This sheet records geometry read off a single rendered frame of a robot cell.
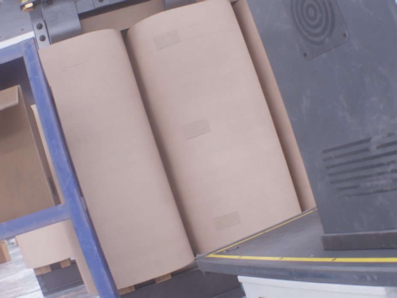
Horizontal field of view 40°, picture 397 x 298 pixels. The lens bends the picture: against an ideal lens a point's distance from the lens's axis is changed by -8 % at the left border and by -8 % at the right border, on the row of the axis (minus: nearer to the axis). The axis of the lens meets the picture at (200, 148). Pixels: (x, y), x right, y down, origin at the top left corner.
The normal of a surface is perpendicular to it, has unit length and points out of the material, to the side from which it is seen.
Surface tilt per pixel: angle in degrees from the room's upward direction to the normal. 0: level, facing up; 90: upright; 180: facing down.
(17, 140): 90
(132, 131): 90
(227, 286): 90
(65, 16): 90
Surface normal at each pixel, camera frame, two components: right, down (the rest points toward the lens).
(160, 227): 0.51, -0.18
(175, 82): -0.20, 0.05
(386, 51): -0.87, 0.28
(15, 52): 0.18, -0.07
